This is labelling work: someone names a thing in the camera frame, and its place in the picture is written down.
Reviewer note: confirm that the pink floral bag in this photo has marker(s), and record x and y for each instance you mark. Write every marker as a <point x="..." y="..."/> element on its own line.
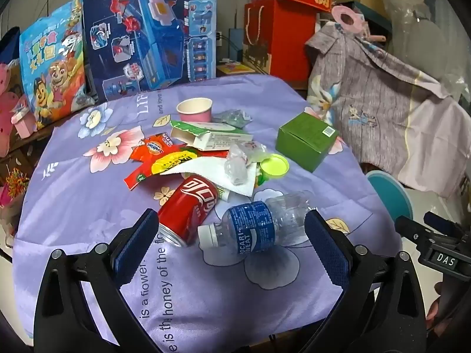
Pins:
<point x="9" y="110"/>

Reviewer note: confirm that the red soda can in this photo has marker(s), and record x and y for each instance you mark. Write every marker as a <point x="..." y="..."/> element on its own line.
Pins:
<point x="187" y="206"/>

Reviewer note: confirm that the grey floral cloth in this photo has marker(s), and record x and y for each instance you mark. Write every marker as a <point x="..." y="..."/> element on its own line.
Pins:
<point x="375" y="95"/>

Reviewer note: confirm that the yellow book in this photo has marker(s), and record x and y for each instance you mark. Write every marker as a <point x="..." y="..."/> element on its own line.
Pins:
<point x="235" y="69"/>

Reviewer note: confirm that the orange snack packet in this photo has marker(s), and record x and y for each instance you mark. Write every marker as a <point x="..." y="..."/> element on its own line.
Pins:
<point x="154" y="147"/>

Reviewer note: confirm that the clear plastic sheet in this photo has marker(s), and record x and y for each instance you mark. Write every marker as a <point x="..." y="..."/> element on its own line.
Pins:
<point x="427" y="18"/>

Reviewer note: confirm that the crumpled clear green wrapper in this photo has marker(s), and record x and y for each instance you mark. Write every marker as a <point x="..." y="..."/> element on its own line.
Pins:
<point x="231" y="117"/>

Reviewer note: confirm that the white green open carton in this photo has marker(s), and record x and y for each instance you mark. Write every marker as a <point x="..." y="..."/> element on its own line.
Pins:
<point x="217" y="138"/>

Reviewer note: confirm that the person's right hand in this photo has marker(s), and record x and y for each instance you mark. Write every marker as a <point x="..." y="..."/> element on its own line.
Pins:
<point x="434" y="309"/>

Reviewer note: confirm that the large blue toy box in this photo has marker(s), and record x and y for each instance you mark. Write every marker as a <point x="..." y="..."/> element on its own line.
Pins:
<point x="147" y="33"/>

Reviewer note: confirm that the green cardboard box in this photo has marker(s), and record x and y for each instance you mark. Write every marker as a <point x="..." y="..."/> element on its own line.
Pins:
<point x="305" y="143"/>

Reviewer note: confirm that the colourful pompom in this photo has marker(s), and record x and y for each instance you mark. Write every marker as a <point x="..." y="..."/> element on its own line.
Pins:
<point x="16" y="182"/>

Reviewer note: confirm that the yellow-green round lid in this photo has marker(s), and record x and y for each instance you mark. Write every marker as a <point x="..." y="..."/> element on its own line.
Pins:
<point x="274" y="165"/>

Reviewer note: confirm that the cardboard box with teal side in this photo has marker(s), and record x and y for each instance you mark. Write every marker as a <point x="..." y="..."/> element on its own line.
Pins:
<point x="368" y="5"/>

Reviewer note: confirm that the narrow blue box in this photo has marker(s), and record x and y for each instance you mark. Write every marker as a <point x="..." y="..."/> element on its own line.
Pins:
<point x="236" y="44"/>

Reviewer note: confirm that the purple floral tablecloth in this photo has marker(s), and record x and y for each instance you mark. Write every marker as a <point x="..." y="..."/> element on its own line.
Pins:
<point x="92" y="209"/>

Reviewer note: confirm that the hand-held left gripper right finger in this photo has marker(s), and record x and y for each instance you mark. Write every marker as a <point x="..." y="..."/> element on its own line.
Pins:
<point x="325" y="246"/>

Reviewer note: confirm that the crumpled clear plastic bag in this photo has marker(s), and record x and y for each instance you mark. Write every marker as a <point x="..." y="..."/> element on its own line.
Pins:
<point x="239" y="161"/>

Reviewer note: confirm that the white paper napkin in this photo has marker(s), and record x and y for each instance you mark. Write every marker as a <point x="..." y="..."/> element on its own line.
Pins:
<point x="206" y="171"/>

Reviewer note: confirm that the pink paper cup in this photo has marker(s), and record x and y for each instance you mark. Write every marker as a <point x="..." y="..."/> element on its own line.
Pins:
<point x="197" y="112"/>

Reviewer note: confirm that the green printed plastic cup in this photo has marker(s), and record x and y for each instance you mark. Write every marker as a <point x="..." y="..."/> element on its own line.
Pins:
<point x="260" y="176"/>

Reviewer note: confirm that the clear bottle with blue label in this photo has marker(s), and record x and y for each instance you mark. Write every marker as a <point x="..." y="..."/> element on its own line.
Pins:
<point x="254" y="224"/>

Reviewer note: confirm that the small white tube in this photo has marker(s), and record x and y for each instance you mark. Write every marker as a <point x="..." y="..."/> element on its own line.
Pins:
<point x="223" y="193"/>

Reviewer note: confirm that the cartoon dog toy box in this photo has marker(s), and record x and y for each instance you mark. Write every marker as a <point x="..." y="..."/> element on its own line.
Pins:
<point x="55" y="70"/>

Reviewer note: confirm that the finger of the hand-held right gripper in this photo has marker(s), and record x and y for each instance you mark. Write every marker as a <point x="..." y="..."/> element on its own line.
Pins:
<point x="410" y="230"/>
<point x="441" y="222"/>

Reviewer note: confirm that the red gift bag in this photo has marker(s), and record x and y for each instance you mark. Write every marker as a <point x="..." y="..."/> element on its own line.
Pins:
<point x="279" y="44"/>

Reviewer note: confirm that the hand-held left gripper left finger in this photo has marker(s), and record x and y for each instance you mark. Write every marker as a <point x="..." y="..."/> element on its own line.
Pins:
<point x="134" y="250"/>

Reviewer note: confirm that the small pink box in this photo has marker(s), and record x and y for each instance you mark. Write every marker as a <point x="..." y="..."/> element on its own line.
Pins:
<point x="22" y="121"/>

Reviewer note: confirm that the red yellow snack wrapper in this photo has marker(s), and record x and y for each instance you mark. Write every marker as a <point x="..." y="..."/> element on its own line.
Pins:
<point x="162" y="165"/>

